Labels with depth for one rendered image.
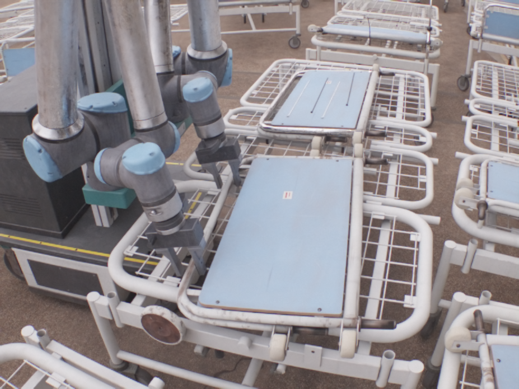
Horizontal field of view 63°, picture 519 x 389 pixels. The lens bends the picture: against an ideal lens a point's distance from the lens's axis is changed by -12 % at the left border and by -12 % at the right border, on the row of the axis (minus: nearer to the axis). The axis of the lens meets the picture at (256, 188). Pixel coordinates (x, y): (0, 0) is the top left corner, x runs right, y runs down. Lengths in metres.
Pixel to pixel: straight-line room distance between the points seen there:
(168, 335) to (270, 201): 0.51
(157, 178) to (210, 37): 0.79
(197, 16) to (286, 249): 0.86
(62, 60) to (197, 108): 0.45
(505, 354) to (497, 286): 1.02
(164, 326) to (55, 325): 0.87
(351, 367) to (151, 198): 0.60
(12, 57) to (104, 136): 1.93
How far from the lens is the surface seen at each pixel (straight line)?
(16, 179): 1.80
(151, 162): 1.04
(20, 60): 3.20
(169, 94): 1.52
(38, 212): 1.82
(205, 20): 1.69
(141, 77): 1.17
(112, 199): 1.50
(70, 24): 1.15
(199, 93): 1.39
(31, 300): 2.12
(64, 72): 1.20
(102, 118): 1.40
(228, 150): 1.46
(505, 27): 3.97
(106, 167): 1.15
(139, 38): 1.16
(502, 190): 1.58
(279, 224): 1.33
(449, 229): 2.34
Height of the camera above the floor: 1.36
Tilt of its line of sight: 33 degrees down
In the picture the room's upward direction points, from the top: 2 degrees counter-clockwise
